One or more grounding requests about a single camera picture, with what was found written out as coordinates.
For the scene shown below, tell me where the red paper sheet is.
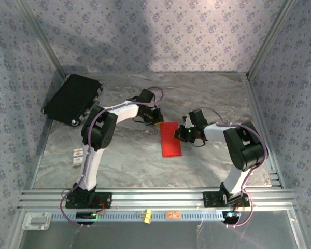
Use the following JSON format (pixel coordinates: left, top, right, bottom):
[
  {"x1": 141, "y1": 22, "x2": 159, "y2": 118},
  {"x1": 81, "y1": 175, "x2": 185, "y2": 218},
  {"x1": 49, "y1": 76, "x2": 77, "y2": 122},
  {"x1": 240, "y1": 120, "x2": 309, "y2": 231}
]
[{"x1": 159, "y1": 121, "x2": 183, "y2": 158}]

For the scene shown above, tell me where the left circuit board with LED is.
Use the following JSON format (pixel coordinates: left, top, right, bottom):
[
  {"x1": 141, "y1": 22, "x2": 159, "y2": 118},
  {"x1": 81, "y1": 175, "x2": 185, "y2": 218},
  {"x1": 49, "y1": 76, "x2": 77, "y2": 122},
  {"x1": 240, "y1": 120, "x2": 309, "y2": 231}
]
[{"x1": 76, "y1": 211, "x2": 98, "y2": 220}]

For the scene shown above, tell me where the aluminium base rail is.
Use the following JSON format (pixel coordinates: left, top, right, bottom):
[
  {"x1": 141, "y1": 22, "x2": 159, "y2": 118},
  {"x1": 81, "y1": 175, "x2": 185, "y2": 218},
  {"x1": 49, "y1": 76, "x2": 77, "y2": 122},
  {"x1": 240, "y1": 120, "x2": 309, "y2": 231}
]
[{"x1": 17, "y1": 188, "x2": 298, "y2": 210}]

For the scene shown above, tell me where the aluminium frame post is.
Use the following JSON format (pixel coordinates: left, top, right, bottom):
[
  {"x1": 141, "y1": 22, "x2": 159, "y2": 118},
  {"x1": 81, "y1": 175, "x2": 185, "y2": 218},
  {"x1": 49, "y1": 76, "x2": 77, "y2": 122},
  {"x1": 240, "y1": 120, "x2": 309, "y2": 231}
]
[
  {"x1": 17, "y1": 0, "x2": 68, "y2": 78},
  {"x1": 246, "y1": 0, "x2": 298, "y2": 78}
]

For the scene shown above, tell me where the yellow connector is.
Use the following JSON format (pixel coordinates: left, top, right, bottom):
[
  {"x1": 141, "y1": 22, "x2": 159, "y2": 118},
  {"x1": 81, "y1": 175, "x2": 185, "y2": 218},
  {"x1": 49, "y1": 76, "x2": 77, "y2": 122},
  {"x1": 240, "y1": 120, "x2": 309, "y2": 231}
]
[{"x1": 142, "y1": 209, "x2": 153, "y2": 224}]

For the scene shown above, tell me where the grey slotted cable duct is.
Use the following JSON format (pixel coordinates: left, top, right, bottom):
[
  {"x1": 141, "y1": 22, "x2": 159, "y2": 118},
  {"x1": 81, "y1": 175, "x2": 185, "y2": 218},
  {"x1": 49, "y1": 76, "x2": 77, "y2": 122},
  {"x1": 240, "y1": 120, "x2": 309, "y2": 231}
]
[{"x1": 50, "y1": 210, "x2": 223, "y2": 223}]

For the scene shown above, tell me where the right circuit board with LED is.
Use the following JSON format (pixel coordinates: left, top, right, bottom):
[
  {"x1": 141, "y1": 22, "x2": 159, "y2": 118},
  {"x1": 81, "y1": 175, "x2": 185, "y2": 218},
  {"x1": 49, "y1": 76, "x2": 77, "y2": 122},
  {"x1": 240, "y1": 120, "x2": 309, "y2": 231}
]
[{"x1": 222, "y1": 211, "x2": 242, "y2": 224}]

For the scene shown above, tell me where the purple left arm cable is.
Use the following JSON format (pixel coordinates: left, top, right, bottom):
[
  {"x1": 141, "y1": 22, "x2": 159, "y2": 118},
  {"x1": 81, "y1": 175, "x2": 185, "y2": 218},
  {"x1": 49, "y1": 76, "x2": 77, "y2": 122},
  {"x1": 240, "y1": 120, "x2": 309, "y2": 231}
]
[{"x1": 60, "y1": 87, "x2": 164, "y2": 229}]

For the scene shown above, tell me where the circuit board with led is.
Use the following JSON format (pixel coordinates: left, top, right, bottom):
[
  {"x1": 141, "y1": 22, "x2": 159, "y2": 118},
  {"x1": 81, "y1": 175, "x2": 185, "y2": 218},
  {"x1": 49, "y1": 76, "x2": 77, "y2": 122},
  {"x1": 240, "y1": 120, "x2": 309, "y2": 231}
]
[
  {"x1": 76, "y1": 211, "x2": 98, "y2": 220},
  {"x1": 222, "y1": 211, "x2": 242, "y2": 224}
]

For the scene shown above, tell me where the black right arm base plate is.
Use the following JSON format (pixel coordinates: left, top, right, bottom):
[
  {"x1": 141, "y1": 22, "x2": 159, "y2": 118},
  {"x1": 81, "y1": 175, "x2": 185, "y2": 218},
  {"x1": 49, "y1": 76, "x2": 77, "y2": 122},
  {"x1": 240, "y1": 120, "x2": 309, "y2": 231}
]
[{"x1": 203, "y1": 191, "x2": 251, "y2": 208}]

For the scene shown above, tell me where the white plastic bracket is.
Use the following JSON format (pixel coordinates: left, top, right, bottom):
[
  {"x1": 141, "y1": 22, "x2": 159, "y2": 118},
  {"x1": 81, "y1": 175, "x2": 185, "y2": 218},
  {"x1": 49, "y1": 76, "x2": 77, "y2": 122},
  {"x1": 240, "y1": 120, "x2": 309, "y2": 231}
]
[{"x1": 22, "y1": 212, "x2": 52, "y2": 230}]

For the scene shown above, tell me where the small printed card box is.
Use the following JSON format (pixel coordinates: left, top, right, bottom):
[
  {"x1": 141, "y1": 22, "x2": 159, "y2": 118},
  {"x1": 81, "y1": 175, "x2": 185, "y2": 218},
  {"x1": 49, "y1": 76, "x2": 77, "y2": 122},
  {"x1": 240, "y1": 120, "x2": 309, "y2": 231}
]
[{"x1": 72, "y1": 148, "x2": 84, "y2": 167}]

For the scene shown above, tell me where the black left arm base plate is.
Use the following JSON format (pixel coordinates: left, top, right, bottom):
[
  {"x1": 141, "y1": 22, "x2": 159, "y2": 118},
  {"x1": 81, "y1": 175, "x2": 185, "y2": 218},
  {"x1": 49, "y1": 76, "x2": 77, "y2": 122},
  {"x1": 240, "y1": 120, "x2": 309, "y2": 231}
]
[{"x1": 65, "y1": 191, "x2": 112, "y2": 210}]

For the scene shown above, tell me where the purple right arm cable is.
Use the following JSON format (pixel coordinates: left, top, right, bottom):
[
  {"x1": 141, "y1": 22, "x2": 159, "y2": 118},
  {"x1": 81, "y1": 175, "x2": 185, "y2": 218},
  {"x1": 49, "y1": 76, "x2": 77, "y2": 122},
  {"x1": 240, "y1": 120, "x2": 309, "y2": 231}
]
[{"x1": 198, "y1": 107, "x2": 269, "y2": 229}]

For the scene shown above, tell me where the black hard case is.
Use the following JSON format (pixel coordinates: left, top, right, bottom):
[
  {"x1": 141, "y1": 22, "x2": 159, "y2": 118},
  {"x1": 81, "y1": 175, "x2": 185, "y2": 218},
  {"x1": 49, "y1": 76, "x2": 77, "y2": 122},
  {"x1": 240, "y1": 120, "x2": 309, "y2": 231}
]
[{"x1": 42, "y1": 74, "x2": 104, "y2": 128}]

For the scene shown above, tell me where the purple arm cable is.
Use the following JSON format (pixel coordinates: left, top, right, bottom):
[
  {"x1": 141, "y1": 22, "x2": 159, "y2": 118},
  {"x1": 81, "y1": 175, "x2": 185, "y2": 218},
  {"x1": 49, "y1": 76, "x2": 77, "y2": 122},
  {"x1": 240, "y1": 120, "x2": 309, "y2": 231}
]
[
  {"x1": 198, "y1": 107, "x2": 269, "y2": 229},
  {"x1": 60, "y1": 87, "x2": 164, "y2": 229}
]

